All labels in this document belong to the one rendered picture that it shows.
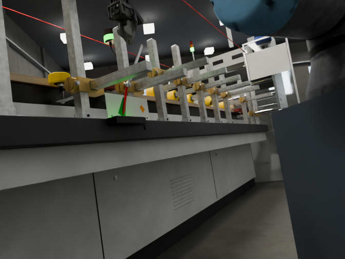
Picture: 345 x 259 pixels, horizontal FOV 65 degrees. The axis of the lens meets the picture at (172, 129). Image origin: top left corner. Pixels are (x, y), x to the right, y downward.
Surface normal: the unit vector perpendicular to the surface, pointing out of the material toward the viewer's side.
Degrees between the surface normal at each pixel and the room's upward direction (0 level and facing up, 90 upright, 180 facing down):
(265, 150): 90
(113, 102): 90
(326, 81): 70
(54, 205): 90
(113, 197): 90
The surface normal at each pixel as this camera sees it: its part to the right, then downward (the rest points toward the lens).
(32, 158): 0.84, -0.18
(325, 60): -0.92, -0.23
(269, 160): -0.51, 0.00
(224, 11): -0.86, 0.18
